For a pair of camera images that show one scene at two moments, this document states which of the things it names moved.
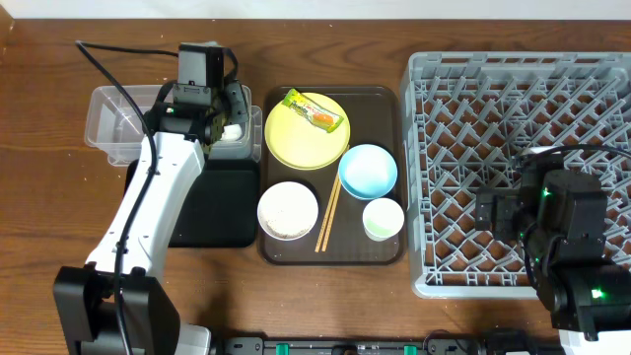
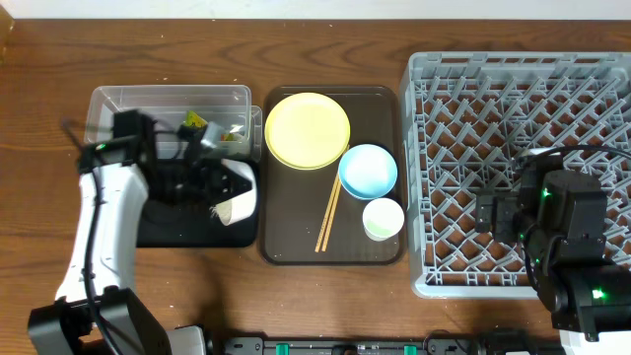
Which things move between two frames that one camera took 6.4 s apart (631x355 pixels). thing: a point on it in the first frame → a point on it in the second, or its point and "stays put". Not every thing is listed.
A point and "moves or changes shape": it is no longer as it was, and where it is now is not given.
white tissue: x=232 y=132 moves or changes shape
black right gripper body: x=507 y=216 stays put
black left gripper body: x=227 y=114 → x=212 y=182
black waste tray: x=220 y=209 stays put
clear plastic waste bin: x=113 y=125 stays put
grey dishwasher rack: x=467 y=119 stays put
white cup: x=383 y=219 stays put
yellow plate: x=300 y=143 stays put
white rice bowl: x=287 y=211 → x=242 y=207
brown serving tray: x=377 y=116 stays put
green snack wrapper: x=318 y=116 moves or changes shape
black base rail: x=394 y=345 stays put
